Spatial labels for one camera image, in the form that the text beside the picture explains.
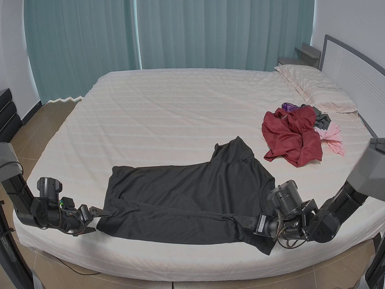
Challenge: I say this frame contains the bed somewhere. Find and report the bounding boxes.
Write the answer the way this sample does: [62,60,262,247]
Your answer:
[12,34,385,289]

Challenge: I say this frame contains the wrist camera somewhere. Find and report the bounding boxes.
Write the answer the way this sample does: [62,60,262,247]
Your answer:
[79,204,91,223]
[256,214,269,235]

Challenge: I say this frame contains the grey bedside table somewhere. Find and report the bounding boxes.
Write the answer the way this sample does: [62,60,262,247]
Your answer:
[277,42,322,69]

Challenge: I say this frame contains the dark red garment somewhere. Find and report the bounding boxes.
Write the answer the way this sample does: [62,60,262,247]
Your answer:
[261,106,323,168]

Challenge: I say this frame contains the cream pillow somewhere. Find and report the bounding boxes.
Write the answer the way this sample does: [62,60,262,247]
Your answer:
[274,64,358,114]

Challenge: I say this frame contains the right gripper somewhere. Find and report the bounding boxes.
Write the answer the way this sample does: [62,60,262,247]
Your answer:
[248,217,286,240]

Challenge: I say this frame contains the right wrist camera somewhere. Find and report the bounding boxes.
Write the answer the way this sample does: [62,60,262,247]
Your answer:
[256,214,269,235]

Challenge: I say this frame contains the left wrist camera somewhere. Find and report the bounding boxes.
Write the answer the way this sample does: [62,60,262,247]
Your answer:
[79,204,91,223]

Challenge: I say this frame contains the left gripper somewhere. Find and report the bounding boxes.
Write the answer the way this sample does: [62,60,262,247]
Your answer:
[65,207,97,237]

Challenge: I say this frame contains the black T-shirt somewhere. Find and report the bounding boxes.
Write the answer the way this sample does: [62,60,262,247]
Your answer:
[96,136,276,256]

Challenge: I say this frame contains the pink garment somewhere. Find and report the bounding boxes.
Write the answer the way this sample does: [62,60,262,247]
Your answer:
[314,120,344,157]

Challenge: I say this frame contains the grey garment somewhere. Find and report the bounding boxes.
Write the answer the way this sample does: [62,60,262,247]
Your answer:
[302,104,332,130]

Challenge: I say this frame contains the black cable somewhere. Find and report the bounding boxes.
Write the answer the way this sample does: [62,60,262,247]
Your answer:
[56,258,101,276]

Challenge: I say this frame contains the black chest of drawers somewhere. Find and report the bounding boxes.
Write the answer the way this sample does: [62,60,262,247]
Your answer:
[0,89,23,144]

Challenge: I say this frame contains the blue-green curtain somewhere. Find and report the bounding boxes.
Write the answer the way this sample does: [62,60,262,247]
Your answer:
[24,0,142,105]
[135,0,315,71]

